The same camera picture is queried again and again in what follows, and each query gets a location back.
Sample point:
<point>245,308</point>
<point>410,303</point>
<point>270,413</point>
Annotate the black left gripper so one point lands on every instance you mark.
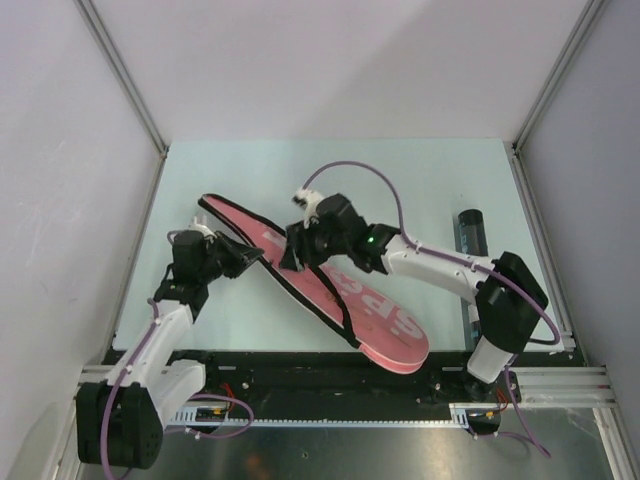
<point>236,250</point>

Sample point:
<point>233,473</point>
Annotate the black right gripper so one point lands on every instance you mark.
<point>297,249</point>

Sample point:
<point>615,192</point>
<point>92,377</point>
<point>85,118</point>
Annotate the pink racket bag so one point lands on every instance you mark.
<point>368,321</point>

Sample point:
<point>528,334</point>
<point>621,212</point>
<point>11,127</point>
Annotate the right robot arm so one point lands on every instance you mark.
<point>509,300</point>

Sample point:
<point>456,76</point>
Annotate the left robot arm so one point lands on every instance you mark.
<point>122,418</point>

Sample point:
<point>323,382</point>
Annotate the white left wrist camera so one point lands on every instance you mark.
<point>199,224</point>

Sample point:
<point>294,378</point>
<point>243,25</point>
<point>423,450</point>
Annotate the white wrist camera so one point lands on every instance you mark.
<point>308,200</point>
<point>199,224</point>

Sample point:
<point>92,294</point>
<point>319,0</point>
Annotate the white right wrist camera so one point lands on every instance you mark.
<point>308,200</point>

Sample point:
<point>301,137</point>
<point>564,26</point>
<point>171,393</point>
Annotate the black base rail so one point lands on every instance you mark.
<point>442,376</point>

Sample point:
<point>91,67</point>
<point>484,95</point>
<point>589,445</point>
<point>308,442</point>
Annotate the grey cable duct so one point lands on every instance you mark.
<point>415,415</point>

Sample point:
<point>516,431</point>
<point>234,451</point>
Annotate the aluminium frame rail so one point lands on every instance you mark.
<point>544,386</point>

